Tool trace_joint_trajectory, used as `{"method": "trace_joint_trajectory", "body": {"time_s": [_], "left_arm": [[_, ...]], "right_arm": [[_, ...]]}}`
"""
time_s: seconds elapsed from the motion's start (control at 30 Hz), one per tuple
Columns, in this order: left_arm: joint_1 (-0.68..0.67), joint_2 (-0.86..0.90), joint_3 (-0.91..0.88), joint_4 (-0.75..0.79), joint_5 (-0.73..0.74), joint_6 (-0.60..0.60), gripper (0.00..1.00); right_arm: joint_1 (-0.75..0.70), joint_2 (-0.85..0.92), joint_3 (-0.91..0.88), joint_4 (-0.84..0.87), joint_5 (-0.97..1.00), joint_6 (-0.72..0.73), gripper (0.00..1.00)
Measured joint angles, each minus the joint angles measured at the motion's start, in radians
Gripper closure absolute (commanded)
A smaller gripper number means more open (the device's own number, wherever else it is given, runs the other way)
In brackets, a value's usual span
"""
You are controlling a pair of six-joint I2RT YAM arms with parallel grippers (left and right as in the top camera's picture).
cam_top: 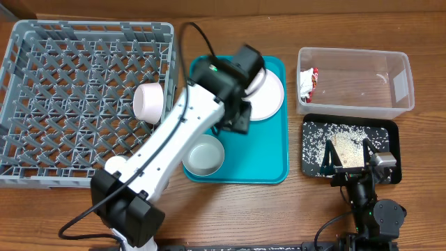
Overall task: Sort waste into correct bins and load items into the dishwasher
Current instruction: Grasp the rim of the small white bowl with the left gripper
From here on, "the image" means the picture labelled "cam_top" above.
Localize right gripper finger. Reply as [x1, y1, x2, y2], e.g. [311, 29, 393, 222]
[321, 140, 343, 169]
[362, 138, 380, 167]

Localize large white plate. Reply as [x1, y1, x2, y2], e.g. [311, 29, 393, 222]
[244, 70, 284, 121]

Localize red snack wrapper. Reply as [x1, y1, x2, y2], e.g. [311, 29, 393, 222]
[299, 68, 318, 103]

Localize white paper cup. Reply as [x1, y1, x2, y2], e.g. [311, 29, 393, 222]
[105, 155, 128, 174]

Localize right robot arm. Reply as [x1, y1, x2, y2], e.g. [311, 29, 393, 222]
[314, 138, 407, 251]

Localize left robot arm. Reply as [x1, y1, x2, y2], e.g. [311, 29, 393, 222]
[91, 45, 265, 250]

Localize black waste tray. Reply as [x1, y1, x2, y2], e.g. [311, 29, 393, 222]
[301, 114, 402, 184]

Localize spilled rice grains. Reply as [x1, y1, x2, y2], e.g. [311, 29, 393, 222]
[301, 121, 390, 177]

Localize teal serving tray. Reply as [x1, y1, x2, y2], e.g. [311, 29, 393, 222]
[184, 56, 289, 184]

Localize clear plastic bin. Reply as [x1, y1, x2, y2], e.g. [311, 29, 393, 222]
[296, 47, 415, 119]

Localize grey plastic dish rack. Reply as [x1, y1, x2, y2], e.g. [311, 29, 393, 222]
[1, 20, 178, 189]

